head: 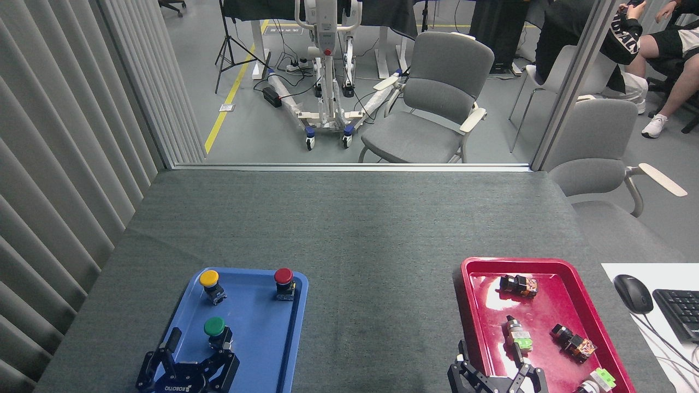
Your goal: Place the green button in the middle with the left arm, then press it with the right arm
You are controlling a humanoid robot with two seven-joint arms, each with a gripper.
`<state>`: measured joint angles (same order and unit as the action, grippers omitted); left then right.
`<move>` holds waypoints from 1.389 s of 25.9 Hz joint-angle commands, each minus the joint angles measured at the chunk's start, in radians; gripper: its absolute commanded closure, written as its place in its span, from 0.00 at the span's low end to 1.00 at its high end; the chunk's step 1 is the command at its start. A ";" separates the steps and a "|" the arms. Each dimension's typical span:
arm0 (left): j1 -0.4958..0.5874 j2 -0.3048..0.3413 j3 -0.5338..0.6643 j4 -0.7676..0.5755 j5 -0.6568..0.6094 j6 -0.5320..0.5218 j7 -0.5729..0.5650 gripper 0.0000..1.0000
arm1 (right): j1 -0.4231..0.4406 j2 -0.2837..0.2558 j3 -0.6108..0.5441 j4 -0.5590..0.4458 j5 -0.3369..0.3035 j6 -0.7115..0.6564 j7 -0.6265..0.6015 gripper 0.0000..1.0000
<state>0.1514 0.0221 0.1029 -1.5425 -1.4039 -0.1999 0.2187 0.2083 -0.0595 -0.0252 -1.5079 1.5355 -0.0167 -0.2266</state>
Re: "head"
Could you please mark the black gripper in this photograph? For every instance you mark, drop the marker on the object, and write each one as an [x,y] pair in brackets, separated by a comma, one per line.
[183,379]
[501,386]

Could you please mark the green push button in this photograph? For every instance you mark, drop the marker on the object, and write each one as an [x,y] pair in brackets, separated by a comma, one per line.
[214,326]

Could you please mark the yellow push button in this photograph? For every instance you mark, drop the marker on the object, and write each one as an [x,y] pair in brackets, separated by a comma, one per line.
[209,278]

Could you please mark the red push button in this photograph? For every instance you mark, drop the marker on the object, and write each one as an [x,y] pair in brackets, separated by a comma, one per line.
[283,275]

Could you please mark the blue plastic tray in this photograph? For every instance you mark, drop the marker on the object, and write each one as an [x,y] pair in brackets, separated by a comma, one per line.
[256,327]

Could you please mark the red plastic tray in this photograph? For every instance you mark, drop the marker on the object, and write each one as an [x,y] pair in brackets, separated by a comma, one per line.
[546,311]

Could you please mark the black computer mouse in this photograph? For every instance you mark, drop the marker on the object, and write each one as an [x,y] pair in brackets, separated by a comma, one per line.
[633,293]

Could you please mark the white desk mat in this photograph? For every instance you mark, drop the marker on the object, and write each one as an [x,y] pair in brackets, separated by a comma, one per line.
[622,270]

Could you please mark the black keyboard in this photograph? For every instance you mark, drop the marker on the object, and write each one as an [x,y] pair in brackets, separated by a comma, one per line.
[680,314]

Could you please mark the silver floor outlet plate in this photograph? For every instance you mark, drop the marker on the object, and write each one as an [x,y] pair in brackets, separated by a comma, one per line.
[226,107]

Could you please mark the grey armchair with white armrests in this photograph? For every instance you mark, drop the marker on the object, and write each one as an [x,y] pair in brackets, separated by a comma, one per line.
[437,93]
[592,147]

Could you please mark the black power adapter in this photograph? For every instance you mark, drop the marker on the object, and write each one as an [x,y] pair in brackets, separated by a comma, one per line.
[271,96]

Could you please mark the white power strip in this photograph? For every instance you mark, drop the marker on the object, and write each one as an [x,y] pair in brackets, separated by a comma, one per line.
[297,66]

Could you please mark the black tripod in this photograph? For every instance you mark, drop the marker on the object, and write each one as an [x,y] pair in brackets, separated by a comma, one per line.
[228,46]

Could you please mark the white wheeled stand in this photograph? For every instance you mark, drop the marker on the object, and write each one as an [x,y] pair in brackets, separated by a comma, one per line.
[327,71]

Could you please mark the white chair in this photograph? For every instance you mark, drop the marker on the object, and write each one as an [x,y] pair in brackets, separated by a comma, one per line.
[554,71]

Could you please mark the black office chair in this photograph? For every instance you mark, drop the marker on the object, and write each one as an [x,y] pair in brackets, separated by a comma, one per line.
[173,5]

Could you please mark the person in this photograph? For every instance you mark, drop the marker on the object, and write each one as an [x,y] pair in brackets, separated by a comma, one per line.
[562,33]
[663,43]

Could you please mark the black cloth covered table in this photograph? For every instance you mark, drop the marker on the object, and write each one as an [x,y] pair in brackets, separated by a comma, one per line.
[382,13]

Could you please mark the silver switch with green block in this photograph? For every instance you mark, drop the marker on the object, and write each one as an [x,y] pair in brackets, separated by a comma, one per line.
[516,332]

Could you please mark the black orange switch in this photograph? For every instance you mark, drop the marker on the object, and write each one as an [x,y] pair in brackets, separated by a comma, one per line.
[573,343]
[519,286]

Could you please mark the white green switch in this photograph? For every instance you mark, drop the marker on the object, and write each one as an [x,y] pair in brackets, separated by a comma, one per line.
[598,380]

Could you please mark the silver frame rail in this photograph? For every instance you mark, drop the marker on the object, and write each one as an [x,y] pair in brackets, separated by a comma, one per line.
[349,167]

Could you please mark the silver post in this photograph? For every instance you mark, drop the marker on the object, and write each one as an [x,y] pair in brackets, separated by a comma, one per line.
[576,82]

